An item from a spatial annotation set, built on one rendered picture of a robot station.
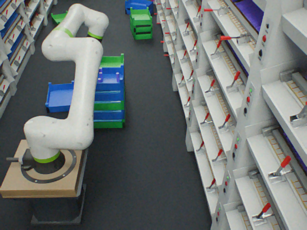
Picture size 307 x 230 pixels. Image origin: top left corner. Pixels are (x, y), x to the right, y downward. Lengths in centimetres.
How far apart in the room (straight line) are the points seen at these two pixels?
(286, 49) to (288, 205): 40
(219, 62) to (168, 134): 88
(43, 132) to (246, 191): 83
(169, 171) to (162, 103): 69
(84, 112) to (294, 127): 87
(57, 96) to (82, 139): 128
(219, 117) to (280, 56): 59
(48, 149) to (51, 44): 48
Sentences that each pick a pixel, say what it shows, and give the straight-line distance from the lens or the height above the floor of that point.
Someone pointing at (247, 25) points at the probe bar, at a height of 101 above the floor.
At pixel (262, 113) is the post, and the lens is 100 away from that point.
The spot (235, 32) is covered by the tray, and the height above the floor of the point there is 98.
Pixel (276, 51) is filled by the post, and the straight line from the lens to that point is 89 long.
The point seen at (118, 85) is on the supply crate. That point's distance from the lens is 199.
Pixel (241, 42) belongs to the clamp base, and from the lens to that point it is 113.
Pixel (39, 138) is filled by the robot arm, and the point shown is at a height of 55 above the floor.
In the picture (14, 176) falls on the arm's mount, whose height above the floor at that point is 33.
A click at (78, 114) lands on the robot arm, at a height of 61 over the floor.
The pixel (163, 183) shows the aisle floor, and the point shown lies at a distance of 186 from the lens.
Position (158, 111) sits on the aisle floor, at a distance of 235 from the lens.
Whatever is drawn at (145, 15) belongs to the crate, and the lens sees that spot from 360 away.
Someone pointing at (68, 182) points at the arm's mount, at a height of 34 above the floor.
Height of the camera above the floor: 144
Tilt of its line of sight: 39 degrees down
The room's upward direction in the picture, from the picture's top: 2 degrees clockwise
